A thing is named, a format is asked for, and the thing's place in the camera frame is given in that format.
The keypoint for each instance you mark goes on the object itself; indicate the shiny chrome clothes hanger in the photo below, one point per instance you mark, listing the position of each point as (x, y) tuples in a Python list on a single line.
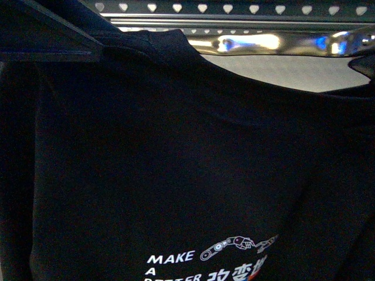
[(346, 43)]

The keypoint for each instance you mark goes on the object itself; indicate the grey metal clothes rack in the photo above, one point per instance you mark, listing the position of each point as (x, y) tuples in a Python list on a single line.
[(237, 17)]

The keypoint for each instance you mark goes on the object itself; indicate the black printed t-shirt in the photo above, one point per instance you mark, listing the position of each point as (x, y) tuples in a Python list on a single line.
[(155, 164)]

